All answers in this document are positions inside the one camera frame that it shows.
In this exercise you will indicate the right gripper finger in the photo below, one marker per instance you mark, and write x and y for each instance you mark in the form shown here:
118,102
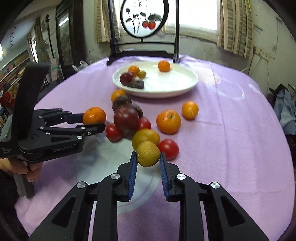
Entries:
58,135
54,116

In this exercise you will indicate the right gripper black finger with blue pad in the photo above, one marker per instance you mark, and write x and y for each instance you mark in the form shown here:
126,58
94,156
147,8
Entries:
207,211
89,212

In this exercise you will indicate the large orange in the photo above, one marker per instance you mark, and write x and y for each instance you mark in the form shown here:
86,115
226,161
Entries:
117,94

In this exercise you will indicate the small yellow fruit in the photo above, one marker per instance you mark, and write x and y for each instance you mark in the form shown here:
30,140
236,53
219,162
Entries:
148,154

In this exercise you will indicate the red tomato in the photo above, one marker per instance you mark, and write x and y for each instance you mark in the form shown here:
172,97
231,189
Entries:
144,123
113,133
170,148

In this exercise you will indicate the person's left hand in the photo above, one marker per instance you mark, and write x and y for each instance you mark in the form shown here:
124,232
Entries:
13,165

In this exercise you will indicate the large dark red apple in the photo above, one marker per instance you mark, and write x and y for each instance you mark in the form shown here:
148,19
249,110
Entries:
126,119

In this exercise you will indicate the yellow orange fruit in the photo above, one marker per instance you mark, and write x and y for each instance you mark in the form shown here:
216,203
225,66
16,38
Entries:
145,135

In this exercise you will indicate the dark red plum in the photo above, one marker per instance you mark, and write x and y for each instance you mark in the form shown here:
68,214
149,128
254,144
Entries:
126,78

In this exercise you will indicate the small orange behind pile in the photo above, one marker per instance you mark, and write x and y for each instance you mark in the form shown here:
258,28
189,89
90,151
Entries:
134,70

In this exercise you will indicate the small yellow-green fruit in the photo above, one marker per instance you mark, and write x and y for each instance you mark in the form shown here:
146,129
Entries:
141,74

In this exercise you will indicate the purple tablecloth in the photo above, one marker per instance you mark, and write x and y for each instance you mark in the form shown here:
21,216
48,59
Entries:
236,140

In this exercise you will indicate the mandarin orange with stem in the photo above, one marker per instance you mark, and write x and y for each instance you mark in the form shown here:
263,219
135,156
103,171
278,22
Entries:
168,121

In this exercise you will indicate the left striped curtain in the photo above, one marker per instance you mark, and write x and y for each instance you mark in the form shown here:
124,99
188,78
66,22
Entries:
102,31

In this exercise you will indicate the striped curtain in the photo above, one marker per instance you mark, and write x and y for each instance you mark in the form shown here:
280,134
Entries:
236,27
102,31

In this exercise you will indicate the dark wooden cabinet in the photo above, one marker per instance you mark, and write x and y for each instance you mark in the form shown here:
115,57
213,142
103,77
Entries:
70,35

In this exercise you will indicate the small orange on plate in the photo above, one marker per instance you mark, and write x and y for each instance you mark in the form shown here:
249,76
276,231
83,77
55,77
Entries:
164,66

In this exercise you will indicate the small orange right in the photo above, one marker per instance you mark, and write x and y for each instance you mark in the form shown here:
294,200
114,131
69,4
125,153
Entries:
190,110

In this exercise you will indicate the white oval plate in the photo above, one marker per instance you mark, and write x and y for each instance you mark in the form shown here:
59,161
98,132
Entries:
179,80

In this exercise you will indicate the blue clothes pile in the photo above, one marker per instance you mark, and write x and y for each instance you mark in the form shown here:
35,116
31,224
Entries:
284,108

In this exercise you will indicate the round painted screen stand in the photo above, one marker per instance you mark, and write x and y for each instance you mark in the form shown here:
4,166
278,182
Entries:
141,20

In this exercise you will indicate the right striped curtain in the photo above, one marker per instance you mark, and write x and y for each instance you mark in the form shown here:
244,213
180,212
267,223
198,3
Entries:
236,27

